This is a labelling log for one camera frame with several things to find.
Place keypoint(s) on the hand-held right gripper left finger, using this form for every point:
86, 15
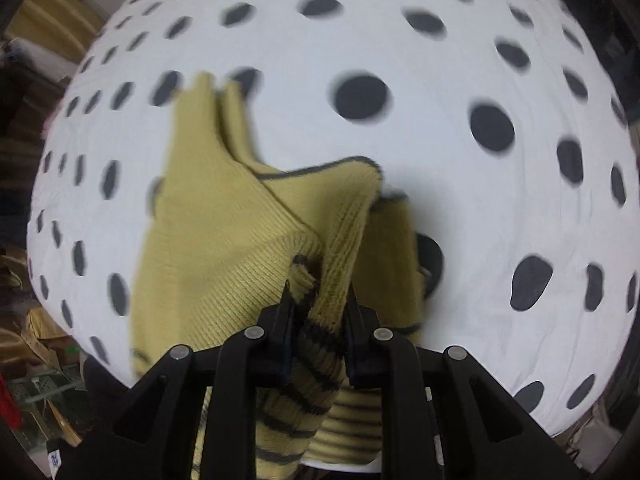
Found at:
286, 317

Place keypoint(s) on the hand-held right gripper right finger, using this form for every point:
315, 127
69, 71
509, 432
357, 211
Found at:
354, 317

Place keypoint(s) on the yellow striped knit sweater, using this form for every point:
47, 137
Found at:
215, 240

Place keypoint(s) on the white polka dot bed cover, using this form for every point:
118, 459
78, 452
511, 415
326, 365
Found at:
450, 210

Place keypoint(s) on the golden crumpled cloth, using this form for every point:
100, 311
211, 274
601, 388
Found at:
35, 325

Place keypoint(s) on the red cloth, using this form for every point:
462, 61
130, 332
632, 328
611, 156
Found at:
9, 402

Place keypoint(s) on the yellow curtain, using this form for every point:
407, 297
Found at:
50, 15

